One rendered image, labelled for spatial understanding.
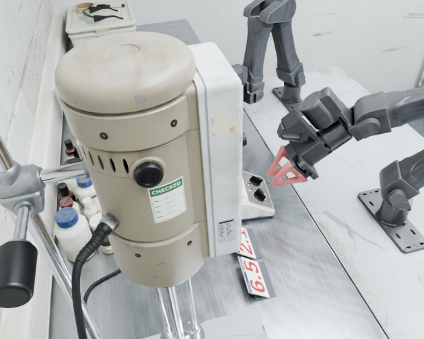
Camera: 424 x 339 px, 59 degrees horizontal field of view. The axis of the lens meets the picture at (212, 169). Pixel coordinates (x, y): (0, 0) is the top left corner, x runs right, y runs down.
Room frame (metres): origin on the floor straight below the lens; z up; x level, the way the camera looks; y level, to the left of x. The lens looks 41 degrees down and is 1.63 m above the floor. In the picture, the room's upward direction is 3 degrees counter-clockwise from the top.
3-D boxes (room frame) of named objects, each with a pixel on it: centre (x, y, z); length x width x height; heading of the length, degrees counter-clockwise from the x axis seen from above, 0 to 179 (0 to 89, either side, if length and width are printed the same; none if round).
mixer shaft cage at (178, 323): (0.26, 0.06, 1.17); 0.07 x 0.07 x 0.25
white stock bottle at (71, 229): (0.57, 0.32, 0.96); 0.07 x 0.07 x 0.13
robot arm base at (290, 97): (1.19, -0.30, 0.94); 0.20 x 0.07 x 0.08; 13
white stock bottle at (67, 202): (0.65, 0.36, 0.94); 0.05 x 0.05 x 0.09
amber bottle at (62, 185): (0.70, 0.38, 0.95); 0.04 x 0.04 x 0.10
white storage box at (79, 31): (1.84, 0.49, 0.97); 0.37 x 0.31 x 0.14; 12
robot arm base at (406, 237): (0.61, -0.44, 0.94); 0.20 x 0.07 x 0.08; 13
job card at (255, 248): (0.55, -0.07, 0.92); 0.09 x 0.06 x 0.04; 9
